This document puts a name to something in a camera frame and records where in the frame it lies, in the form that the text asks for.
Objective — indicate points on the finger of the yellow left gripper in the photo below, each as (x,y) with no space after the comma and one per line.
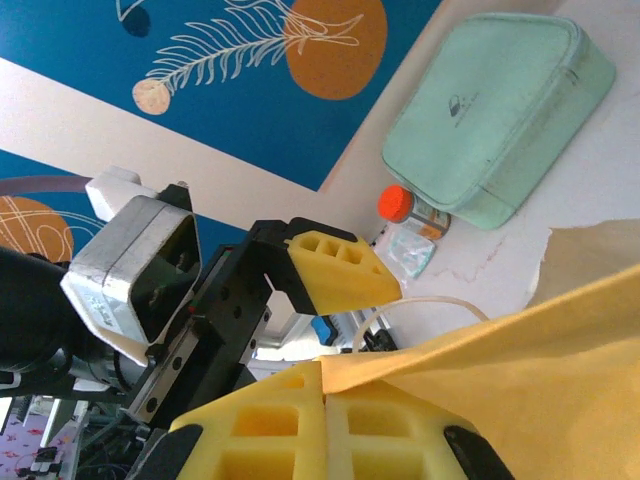
(345,275)

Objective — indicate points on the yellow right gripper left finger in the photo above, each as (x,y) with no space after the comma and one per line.
(260,430)

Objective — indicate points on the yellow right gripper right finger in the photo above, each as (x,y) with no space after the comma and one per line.
(400,440)

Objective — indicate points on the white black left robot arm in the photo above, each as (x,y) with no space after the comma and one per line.
(30,310)

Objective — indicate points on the small white green packet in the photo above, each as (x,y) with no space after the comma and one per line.
(410,252)

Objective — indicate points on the orange capped small bottle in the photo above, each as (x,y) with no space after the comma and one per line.
(400,202)

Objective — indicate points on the mint green zip pouch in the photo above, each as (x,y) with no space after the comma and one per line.
(490,115)

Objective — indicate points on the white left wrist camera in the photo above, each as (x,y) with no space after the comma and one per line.
(115,275)

